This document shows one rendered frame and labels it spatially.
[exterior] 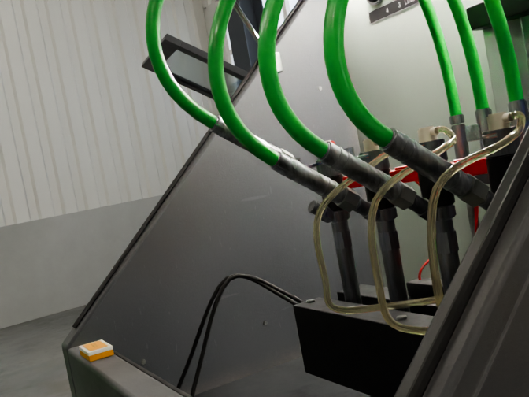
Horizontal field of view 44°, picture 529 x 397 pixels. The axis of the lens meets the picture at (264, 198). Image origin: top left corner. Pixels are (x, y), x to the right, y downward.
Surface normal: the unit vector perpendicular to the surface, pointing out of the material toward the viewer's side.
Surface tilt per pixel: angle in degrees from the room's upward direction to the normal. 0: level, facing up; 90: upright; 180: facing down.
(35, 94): 90
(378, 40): 90
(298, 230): 90
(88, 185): 90
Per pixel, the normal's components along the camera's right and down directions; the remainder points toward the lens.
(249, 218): 0.47, -0.04
